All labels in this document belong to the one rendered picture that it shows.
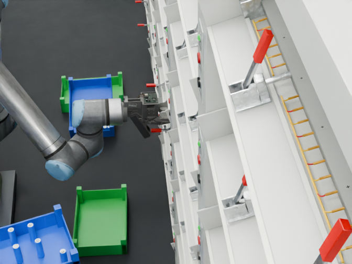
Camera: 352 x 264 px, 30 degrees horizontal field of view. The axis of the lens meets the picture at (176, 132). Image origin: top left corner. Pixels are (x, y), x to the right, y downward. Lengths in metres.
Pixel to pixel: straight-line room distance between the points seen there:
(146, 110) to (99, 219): 0.65
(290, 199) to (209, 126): 0.38
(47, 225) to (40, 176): 0.91
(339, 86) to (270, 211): 0.29
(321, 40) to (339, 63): 0.03
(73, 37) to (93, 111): 1.67
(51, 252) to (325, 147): 1.39
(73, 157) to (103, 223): 0.53
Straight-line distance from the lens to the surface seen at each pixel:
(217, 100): 0.95
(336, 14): 0.38
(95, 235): 2.59
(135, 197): 2.72
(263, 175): 0.64
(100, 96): 3.16
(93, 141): 2.23
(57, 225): 1.97
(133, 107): 2.17
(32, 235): 1.94
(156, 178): 2.80
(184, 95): 1.42
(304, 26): 0.39
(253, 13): 0.86
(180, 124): 1.65
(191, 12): 1.31
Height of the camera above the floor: 1.91
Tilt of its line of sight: 39 degrees down
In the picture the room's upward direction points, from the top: 2 degrees counter-clockwise
